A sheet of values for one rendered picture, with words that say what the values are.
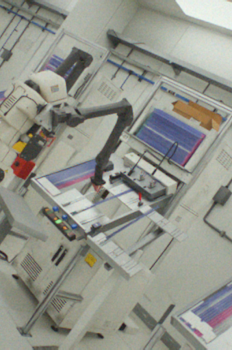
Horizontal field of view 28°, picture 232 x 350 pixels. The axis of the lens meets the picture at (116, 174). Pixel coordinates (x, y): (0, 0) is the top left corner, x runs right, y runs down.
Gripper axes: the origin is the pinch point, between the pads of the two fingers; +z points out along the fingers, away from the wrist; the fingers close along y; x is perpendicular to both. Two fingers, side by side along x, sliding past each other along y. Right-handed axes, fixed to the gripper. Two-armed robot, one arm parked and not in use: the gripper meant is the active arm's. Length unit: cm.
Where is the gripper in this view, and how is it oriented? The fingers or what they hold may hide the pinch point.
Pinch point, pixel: (96, 191)
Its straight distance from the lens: 315.8
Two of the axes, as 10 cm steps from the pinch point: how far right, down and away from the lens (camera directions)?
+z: -1.1, 8.5, 5.2
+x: -7.9, 2.5, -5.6
